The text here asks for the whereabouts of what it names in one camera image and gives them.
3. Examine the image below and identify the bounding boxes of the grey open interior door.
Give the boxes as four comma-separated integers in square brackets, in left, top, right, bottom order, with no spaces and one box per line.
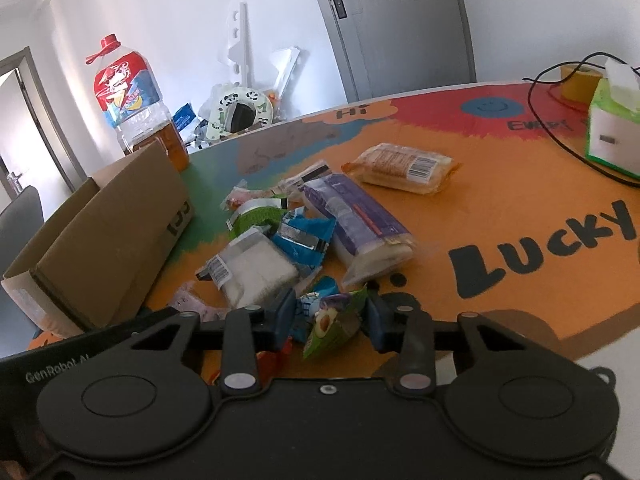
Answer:
[0,46,86,197]

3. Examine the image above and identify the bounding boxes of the green avocado print snack packet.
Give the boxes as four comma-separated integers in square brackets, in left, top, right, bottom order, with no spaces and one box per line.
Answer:
[302,285,369,361]

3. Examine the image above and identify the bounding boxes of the panda print ring seat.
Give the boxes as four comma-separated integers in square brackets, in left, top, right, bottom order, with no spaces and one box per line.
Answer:
[204,84,276,142]

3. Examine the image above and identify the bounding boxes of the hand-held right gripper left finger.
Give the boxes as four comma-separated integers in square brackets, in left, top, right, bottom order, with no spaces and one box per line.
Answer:
[125,287,298,397]

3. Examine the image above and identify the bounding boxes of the black cable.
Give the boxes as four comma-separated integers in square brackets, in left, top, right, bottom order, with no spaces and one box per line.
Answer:
[522,52,640,187]

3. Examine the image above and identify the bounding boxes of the green white snack packet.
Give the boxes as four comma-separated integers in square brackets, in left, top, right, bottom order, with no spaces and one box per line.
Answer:
[227,196,291,241]

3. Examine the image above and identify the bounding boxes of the orange bread packet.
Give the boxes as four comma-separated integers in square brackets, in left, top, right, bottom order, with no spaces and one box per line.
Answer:
[342,142,461,196]

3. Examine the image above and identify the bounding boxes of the green white tissue box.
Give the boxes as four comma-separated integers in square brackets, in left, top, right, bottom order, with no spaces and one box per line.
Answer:
[584,56,640,179]

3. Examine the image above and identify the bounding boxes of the colourful printed table mat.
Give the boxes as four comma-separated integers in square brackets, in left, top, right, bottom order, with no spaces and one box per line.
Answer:
[27,80,640,363]

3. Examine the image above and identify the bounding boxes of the small red orange snack packet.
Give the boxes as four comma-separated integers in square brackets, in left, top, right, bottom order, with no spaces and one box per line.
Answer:
[220,184,262,211]

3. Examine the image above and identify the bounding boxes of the black white stick packet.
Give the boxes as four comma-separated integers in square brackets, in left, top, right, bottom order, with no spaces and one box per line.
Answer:
[279,160,332,197]

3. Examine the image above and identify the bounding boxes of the large cooking oil bottle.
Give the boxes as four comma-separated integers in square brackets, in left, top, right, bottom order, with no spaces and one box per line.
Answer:
[84,33,192,172]

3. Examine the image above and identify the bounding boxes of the blue foil snack packet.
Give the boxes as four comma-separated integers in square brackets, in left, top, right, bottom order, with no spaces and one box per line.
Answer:
[272,210,337,267]

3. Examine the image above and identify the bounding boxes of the blue white cartoon snack packet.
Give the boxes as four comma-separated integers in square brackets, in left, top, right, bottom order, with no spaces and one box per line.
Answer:
[294,275,337,343]

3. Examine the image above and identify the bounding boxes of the yellow tape roll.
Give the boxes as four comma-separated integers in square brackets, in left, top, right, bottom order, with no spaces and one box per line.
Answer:
[559,63,607,102]

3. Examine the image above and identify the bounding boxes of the tall white foam piece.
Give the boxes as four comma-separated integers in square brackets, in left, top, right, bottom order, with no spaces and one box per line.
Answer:
[217,1,257,87]

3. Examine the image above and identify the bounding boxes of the grey chair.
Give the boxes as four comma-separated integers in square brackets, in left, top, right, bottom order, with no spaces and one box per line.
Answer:
[0,185,45,273]

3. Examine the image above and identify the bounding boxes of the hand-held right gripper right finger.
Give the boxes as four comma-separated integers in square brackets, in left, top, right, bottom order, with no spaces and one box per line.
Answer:
[365,292,556,397]

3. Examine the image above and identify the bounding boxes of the angled white foam piece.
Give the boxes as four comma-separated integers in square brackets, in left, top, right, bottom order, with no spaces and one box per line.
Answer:
[266,46,302,99]

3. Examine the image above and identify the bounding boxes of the brown cardboard box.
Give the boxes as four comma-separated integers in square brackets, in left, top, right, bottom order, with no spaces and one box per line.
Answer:
[2,142,196,337]

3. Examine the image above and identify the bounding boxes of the clear white rice cake packet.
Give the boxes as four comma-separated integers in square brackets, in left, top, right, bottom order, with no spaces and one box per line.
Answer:
[195,226,301,309]

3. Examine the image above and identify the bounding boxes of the grey closed door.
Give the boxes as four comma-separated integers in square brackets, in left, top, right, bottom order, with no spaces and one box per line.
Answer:
[305,0,478,104]

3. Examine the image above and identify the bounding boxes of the purple bread packet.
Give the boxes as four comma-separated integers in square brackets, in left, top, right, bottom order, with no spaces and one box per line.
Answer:
[300,172,416,287]

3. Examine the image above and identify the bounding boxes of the blue plastic bag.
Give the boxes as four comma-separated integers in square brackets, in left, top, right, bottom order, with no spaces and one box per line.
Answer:
[171,102,200,134]

